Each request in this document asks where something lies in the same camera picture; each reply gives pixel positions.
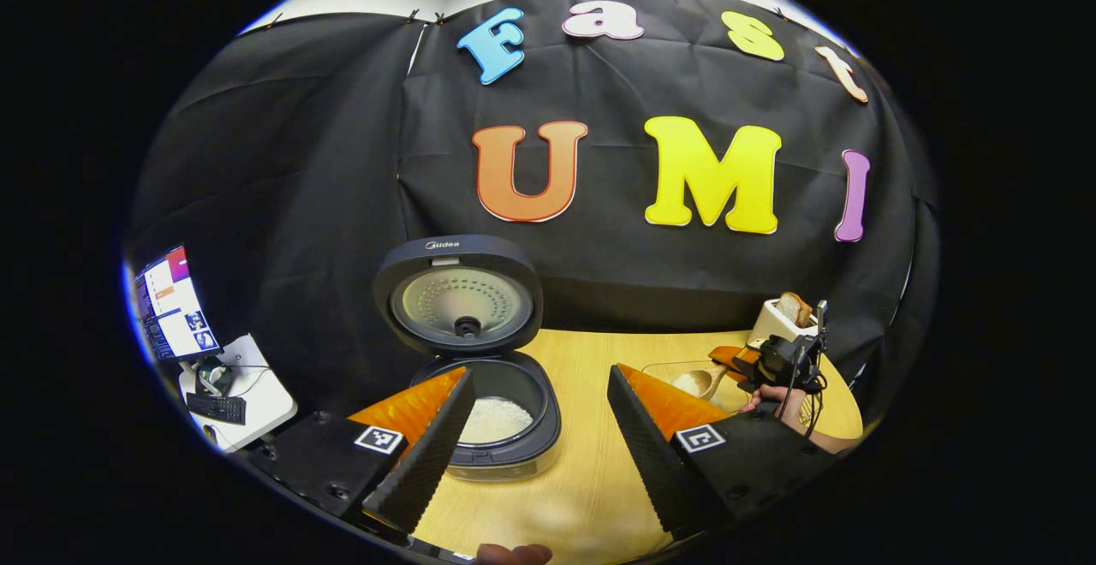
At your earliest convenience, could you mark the white side table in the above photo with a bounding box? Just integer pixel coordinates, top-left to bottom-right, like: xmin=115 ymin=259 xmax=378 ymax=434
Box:
xmin=178 ymin=334 xmax=298 ymax=453

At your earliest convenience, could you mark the white toaster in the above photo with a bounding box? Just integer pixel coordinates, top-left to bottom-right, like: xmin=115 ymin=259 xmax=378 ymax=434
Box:
xmin=748 ymin=297 xmax=819 ymax=350

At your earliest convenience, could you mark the clear container of rice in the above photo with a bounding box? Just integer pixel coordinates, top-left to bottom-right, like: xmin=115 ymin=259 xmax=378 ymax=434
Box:
xmin=642 ymin=361 xmax=754 ymax=416

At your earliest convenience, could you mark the black keyboard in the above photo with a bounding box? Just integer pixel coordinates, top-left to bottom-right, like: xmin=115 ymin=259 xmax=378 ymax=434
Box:
xmin=186 ymin=392 xmax=247 ymax=426

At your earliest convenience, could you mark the dark monitor base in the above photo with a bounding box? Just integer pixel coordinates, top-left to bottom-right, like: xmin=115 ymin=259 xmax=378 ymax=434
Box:
xmin=197 ymin=358 xmax=237 ymax=396

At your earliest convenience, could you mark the black backdrop cloth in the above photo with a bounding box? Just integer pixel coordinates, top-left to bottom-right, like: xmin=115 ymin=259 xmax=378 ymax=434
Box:
xmin=124 ymin=0 xmax=941 ymax=429

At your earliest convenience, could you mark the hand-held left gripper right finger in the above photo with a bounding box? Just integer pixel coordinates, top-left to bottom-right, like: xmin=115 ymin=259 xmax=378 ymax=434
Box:
xmin=606 ymin=364 xmax=844 ymax=540

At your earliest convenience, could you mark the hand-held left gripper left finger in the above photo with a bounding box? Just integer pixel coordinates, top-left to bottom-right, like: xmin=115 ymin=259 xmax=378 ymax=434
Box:
xmin=244 ymin=366 xmax=476 ymax=540

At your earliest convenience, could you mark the computer monitor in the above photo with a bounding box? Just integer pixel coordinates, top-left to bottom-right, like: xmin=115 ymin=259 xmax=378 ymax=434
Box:
xmin=133 ymin=244 xmax=223 ymax=361

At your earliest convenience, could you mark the dark grey rice cooker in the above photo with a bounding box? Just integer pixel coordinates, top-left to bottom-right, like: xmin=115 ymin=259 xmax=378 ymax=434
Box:
xmin=372 ymin=234 xmax=563 ymax=482

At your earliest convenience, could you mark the toasted bread slice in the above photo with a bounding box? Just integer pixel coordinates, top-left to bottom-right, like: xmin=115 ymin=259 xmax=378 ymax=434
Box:
xmin=775 ymin=291 xmax=813 ymax=327

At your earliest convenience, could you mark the wooden spoon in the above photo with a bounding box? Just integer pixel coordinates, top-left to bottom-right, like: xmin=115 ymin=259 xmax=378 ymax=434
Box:
xmin=672 ymin=366 xmax=730 ymax=401

